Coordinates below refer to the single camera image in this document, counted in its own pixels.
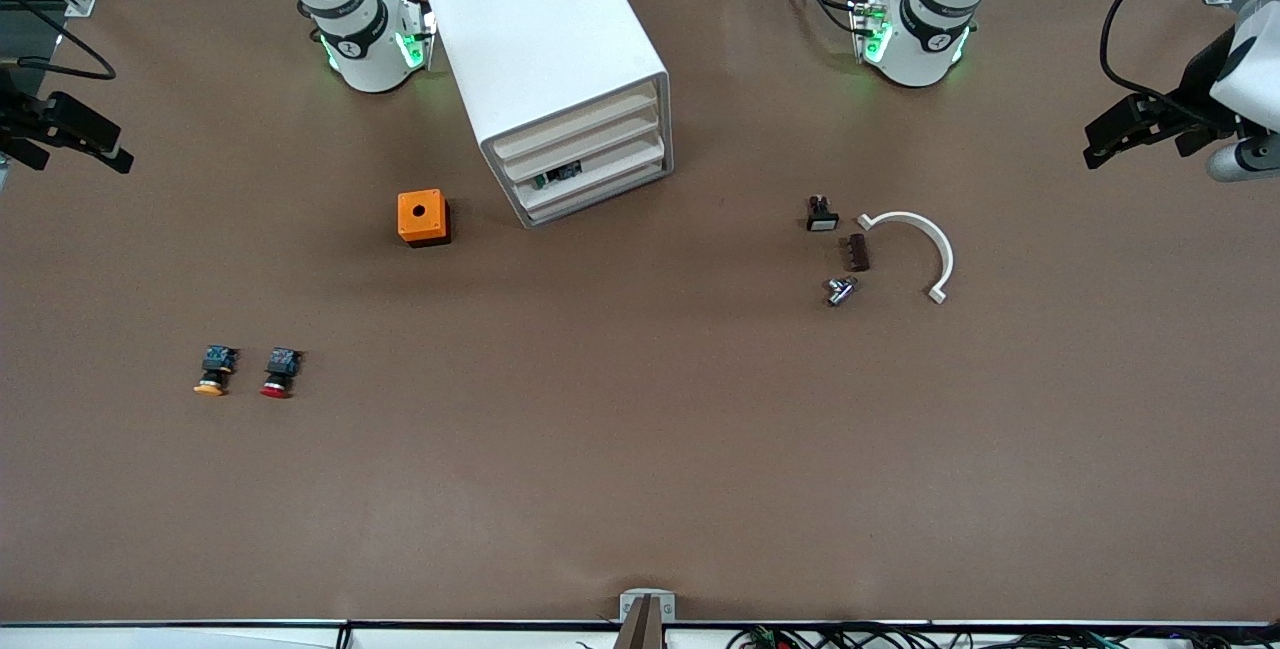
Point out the green push button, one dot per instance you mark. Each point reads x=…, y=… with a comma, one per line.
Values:
x=560, y=174

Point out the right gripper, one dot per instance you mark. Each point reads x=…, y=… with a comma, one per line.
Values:
x=14, y=116

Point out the orange box with hole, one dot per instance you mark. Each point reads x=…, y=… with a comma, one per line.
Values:
x=420, y=214

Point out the brown terminal block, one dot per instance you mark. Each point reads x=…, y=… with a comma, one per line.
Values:
x=858, y=253

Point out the red push button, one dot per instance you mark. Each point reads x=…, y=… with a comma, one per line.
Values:
x=282, y=364

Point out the yellow push button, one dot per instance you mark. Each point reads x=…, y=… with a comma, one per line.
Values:
x=215, y=364

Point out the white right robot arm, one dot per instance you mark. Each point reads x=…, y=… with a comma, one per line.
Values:
x=370, y=49

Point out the small silver metal connector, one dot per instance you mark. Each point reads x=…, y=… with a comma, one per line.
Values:
x=840, y=291

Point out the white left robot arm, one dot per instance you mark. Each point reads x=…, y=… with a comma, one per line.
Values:
x=920, y=39

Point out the grey metal mount bracket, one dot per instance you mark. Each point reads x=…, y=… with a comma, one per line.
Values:
x=628, y=607

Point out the small black rectangular switch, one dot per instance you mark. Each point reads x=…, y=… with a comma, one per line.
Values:
x=822, y=219

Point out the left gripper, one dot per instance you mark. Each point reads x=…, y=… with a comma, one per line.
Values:
x=1197, y=80

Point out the white curved plastic bracket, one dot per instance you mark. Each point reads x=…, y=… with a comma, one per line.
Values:
x=948, y=259

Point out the brown mount bar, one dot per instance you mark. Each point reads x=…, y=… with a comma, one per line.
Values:
x=640, y=629

